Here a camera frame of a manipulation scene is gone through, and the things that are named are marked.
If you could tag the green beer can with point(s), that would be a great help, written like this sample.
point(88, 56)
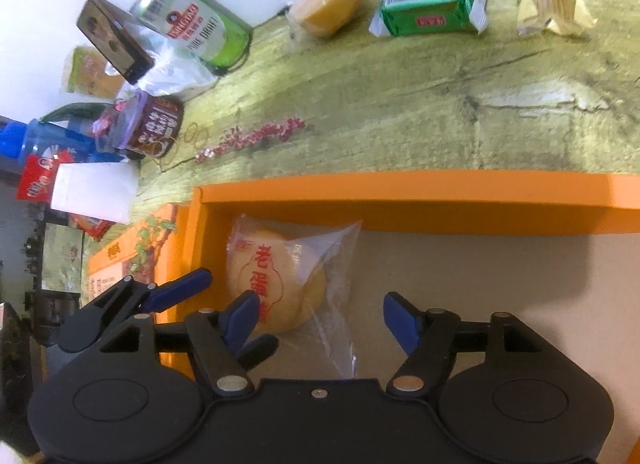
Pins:
point(200, 29)

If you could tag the small pink red packet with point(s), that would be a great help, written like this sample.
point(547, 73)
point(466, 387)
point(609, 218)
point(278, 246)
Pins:
point(112, 119)

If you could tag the orange illustrated box lid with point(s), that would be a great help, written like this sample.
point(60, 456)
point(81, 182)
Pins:
point(125, 254)

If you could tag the yellow green snack packet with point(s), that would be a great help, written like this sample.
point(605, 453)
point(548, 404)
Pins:
point(85, 74)

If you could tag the white paper cup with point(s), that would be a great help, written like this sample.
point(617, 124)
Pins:
point(95, 189)

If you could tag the large rubber band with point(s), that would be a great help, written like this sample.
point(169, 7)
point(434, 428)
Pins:
point(161, 149)

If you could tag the orange gift box base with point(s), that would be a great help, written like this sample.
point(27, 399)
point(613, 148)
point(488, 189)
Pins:
point(475, 204)

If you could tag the dark green bag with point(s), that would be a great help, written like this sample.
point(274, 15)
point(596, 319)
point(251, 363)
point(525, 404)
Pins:
point(70, 111)

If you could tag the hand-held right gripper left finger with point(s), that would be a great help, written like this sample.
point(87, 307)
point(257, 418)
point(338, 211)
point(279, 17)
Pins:
point(240, 318)

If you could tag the red snack bag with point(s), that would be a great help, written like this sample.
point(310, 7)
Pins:
point(35, 179)

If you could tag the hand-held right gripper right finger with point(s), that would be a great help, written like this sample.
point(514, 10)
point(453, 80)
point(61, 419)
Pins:
point(400, 320)

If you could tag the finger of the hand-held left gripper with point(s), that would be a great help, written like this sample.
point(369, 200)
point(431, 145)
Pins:
point(180, 289)
point(260, 350)

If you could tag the blue plastic bottle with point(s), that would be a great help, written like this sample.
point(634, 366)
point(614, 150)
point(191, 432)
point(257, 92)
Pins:
point(45, 144)

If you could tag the dark tub with purple lid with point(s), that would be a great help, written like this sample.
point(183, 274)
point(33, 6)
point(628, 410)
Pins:
point(155, 124)

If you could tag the small rubber band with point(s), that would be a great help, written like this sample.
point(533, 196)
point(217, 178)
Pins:
point(180, 138)

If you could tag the clear plastic bag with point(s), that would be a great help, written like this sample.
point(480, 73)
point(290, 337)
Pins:
point(175, 74)

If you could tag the round cake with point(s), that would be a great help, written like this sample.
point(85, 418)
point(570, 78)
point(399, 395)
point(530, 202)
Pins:
point(280, 269)
point(325, 4)

